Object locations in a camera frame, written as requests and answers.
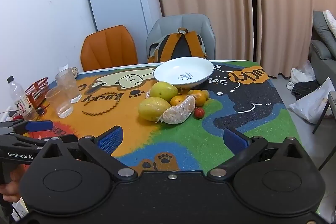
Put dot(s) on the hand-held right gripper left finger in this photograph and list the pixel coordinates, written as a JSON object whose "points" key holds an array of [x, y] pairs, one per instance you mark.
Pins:
{"points": [[110, 140]]}

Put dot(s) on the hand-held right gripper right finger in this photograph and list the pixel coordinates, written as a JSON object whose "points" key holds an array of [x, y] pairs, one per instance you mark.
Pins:
{"points": [[235, 140]]}

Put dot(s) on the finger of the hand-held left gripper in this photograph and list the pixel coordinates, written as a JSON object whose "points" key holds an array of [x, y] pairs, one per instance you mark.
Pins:
{"points": [[39, 125], [34, 140]]}

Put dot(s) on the yellow pear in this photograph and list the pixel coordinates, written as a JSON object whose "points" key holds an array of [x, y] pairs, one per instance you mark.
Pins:
{"points": [[162, 91], [152, 109]]}

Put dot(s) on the orange tangerine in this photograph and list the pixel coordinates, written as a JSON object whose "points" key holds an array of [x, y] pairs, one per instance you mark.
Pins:
{"points": [[198, 98], [177, 101], [206, 94]]}

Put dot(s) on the white ceramic bowl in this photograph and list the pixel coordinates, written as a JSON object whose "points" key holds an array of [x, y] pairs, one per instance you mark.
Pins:
{"points": [[170, 71]]}

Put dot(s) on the person's left hand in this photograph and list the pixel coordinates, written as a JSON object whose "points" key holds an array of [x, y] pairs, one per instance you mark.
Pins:
{"points": [[9, 188]]}

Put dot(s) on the short clear plastic cup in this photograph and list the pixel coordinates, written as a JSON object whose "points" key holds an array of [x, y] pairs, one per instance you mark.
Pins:
{"points": [[58, 103]]}

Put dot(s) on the red plastic basket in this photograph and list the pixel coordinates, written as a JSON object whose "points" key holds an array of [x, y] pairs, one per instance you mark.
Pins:
{"points": [[38, 91]]}

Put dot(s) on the clear plastic bottle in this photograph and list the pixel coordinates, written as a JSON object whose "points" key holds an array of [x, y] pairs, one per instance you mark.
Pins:
{"points": [[19, 98]]}

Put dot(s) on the colourful cat printed mat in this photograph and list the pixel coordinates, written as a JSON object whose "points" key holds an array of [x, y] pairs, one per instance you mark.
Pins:
{"points": [[199, 134]]}

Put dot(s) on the small red fruit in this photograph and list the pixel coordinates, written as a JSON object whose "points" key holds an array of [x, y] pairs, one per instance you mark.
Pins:
{"points": [[199, 112]]}

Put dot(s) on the tall clear plastic cup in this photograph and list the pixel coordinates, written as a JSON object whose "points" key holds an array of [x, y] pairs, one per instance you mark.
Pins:
{"points": [[67, 82]]}

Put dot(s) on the large white plastic bag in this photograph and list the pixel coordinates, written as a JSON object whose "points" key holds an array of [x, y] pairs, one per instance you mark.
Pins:
{"points": [[312, 104]]}

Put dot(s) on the black cloth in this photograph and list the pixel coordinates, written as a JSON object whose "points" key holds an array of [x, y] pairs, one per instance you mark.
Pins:
{"points": [[304, 90]]}

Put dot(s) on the orange chair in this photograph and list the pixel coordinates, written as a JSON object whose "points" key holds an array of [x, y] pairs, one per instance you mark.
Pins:
{"points": [[107, 48]]}

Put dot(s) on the crumpled clear plastic bag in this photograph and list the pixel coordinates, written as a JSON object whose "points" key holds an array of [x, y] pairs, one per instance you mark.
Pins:
{"points": [[302, 74]]}

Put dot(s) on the orange and black backpack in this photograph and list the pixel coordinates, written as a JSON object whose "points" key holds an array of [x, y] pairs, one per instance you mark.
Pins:
{"points": [[178, 48]]}

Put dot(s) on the grey sofa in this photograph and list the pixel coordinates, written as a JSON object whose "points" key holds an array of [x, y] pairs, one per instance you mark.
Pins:
{"points": [[321, 56]]}

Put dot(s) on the grey chair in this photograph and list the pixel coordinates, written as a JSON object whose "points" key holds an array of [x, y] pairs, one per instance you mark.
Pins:
{"points": [[183, 23]]}

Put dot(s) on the grey pillow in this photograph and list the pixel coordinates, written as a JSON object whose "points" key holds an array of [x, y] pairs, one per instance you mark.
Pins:
{"points": [[321, 28]]}

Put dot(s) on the narrow pink curtain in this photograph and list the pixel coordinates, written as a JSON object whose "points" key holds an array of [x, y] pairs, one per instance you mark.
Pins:
{"points": [[288, 3]]}

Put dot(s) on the white pillow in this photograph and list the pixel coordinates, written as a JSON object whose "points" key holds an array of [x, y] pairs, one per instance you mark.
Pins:
{"points": [[330, 20]]}

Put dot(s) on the black chair frame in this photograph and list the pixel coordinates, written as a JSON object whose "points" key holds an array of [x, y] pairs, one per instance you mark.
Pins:
{"points": [[328, 119]]}

